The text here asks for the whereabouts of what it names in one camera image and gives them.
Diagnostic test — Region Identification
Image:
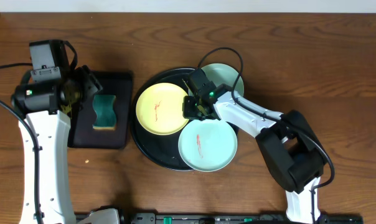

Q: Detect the yellow plate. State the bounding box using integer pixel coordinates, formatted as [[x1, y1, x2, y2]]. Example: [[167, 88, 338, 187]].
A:
[[136, 83, 189, 136]]

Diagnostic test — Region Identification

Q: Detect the black rectangular tray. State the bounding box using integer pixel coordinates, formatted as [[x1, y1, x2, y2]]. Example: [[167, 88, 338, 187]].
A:
[[68, 71, 133, 149]]

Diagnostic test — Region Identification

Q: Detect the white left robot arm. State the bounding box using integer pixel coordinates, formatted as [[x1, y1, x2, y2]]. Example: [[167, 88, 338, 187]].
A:
[[19, 111, 121, 223]]

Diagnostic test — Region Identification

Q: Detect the green yellow sponge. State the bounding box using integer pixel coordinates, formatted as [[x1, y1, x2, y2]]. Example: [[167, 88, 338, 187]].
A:
[[93, 95, 117, 130]]

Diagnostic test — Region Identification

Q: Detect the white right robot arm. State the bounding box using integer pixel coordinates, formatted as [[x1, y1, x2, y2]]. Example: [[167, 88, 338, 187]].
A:
[[183, 68, 332, 223]]

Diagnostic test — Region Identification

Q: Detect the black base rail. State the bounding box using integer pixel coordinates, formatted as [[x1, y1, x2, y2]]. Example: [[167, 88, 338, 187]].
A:
[[75, 212, 364, 224]]

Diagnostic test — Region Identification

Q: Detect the green plate with red stain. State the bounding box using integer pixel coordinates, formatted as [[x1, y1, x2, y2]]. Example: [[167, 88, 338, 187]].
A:
[[178, 119, 237, 172]]

